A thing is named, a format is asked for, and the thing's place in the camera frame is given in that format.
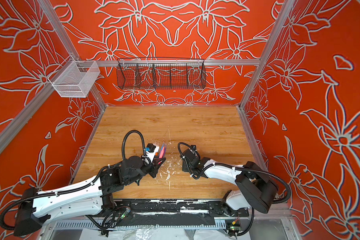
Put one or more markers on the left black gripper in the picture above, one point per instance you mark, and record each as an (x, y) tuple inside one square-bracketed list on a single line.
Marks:
[(155, 166)]

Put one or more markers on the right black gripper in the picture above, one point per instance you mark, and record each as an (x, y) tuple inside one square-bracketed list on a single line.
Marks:
[(184, 167)]

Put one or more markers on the pink marker pen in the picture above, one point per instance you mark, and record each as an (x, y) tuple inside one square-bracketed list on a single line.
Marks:
[(160, 161)]

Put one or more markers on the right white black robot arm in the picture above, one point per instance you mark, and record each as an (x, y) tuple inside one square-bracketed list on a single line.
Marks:
[(257, 189)]

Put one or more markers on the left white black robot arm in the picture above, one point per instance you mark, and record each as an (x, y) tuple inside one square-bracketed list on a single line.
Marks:
[(90, 197)]

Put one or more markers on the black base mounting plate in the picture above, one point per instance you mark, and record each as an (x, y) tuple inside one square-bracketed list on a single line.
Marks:
[(212, 207)]

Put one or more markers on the grey slotted cable duct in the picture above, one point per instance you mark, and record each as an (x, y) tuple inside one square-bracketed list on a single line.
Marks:
[(87, 224)]

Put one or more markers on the black wire wall basket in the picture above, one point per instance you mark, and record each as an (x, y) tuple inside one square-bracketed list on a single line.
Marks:
[(161, 74)]

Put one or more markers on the white mesh wall basket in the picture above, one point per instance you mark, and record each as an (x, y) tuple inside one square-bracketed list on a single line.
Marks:
[(72, 81)]

